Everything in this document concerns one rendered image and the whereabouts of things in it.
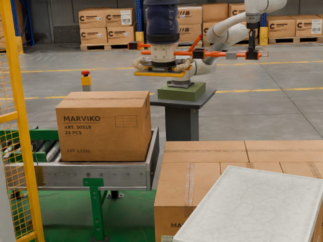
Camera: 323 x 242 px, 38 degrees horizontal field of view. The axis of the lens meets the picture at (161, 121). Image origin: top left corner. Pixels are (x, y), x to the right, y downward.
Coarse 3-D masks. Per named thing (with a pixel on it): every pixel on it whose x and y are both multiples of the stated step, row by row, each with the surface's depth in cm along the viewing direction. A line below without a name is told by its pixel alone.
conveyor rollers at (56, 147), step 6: (6, 144) 371; (12, 144) 366; (18, 144) 372; (36, 144) 365; (48, 144) 365; (6, 150) 354; (12, 150) 361; (18, 150) 353; (42, 150) 352; (54, 150) 352; (48, 156) 340; (60, 156) 339
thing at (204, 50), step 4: (196, 48) 315; (200, 48) 314; (204, 48) 314; (192, 52) 308; (196, 52) 306; (200, 52) 306; (204, 52) 306; (192, 56) 309; (196, 56) 307; (200, 56) 307; (204, 56) 307
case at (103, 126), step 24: (72, 96) 342; (96, 96) 340; (120, 96) 337; (144, 96) 335; (72, 120) 319; (96, 120) 317; (120, 120) 316; (144, 120) 320; (72, 144) 325; (96, 144) 323; (120, 144) 322; (144, 144) 320
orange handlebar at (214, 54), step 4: (140, 44) 347; (144, 44) 347; (148, 44) 346; (144, 52) 319; (148, 52) 318; (176, 52) 313; (180, 52) 312; (184, 52) 311; (188, 52) 311; (208, 52) 310; (212, 52) 306; (216, 52) 305; (220, 52) 308; (224, 52) 307; (240, 52) 305; (244, 52) 304; (212, 56) 307; (216, 56) 306; (220, 56) 305; (224, 56) 304; (236, 56) 302; (240, 56) 301; (244, 56) 300; (260, 56) 298
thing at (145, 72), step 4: (148, 68) 314; (168, 68) 310; (136, 72) 315; (140, 72) 314; (144, 72) 313; (148, 72) 312; (152, 72) 311; (156, 72) 311; (160, 72) 310; (164, 72) 310; (168, 72) 309; (172, 72) 309; (180, 72) 308; (184, 72) 310; (164, 76) 308; (168, 76) 307; (172, 76) 307; (176, 76) 306; (180, 76) 305
